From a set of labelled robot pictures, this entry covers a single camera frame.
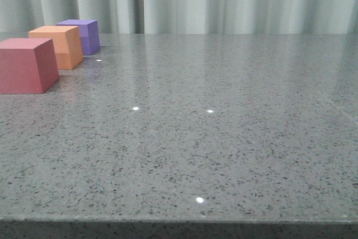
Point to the orange foam cube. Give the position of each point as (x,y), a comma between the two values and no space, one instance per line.
(67,44)

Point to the pale green curtain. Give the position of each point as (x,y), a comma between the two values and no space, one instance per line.
(187,16)

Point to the purple foam cube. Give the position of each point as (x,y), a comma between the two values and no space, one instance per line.
(89,34)

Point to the red foam cube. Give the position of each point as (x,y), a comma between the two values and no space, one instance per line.
(28,65)

